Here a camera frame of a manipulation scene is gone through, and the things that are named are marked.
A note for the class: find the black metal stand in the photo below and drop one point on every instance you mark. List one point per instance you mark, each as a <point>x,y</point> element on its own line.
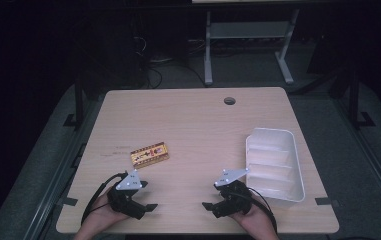
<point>78,103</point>
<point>355,100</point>

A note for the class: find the yellow patterned snack box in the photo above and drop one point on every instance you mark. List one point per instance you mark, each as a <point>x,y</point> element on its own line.
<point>149,154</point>

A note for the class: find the person's left hand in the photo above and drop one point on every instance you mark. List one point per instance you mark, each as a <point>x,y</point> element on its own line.
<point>102,216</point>

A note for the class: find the white plastic compartment tray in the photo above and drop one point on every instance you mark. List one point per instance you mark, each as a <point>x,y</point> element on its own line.
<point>274,165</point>

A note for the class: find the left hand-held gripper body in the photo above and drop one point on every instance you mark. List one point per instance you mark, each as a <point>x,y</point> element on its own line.
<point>127,182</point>

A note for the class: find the black tape strip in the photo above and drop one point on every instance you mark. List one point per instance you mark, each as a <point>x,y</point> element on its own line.
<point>323,201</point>
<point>70,201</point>

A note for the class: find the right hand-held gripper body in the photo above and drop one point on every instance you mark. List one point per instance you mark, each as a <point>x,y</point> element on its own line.
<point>233,198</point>

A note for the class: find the person's right hand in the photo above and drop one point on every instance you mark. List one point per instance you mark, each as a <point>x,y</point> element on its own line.
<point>255,221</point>

